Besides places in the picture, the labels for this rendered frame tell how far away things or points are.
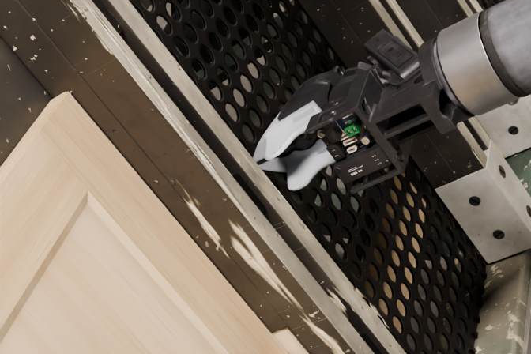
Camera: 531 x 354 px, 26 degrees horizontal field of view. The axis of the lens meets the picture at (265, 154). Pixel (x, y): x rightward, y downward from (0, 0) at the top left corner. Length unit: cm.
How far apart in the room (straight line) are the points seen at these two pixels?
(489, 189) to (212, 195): 54
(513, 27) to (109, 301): 36
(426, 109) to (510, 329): 47
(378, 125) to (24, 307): 32
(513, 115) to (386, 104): 66
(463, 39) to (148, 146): 26
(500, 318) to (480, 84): 49
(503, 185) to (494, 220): 5
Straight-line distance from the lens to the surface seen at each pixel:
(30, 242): 78
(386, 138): 92
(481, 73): 89
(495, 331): 133
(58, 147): 84
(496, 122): 158
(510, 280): 139
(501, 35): 89
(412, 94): 91
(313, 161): 101
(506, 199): 137
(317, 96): 99
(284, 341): 97
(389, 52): 99
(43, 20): 85
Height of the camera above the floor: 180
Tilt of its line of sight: 35 degrees down
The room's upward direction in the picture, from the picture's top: straight up
